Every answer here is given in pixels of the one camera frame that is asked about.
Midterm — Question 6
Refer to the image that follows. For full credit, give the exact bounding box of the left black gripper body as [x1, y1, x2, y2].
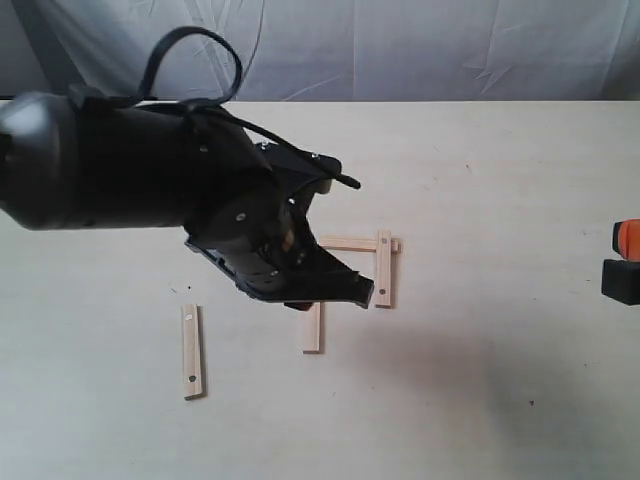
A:
[185, 142, 374, 308]

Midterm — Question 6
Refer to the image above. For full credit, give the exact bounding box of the plain horizontal wooden stick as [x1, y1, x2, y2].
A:
[318, 235, 382, 252]

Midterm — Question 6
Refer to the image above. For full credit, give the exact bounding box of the white backdrop cloth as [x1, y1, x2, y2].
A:
[1, 1, 639, 101]

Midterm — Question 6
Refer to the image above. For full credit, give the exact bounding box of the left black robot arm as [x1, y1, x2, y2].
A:
[1, 93, 374, 311]

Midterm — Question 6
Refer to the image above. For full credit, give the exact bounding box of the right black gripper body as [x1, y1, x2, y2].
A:
[601, 259, 640, 304]

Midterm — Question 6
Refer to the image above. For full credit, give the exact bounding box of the wooden stick with holes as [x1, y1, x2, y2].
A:
[181, 304, 205, 401]
[374, 230, 393, 308]

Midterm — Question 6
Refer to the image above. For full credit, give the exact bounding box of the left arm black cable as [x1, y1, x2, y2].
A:
[130, 25, 362, 190]

